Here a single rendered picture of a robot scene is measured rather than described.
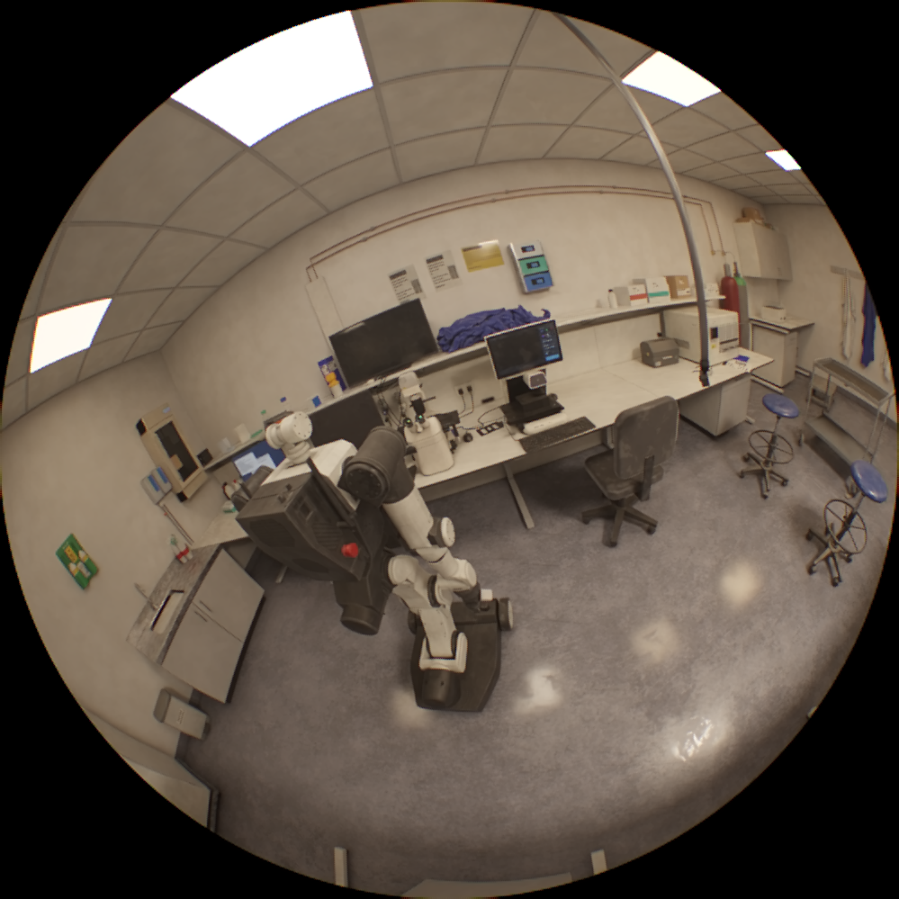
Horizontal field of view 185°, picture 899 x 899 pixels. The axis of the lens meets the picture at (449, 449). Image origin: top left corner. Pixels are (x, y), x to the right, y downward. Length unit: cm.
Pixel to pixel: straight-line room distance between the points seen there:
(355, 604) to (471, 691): 84
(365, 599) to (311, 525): 30
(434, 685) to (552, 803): 86
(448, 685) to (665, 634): 112
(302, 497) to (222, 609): 216
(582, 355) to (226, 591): 357
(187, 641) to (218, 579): 63
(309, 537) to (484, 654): 113
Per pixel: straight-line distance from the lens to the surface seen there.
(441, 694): 132
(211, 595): 260
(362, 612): 80
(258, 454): 237
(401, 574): 89
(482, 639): 153
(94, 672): 295
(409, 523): 64
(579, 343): 242
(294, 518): 55
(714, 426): 299
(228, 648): 267
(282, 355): 260
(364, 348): 205
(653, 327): 291
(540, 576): 184
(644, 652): 166
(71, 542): 278
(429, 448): 149
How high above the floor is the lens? 156
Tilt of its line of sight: 27 degrees down
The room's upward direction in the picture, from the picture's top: 21 degrees counter-clockwise
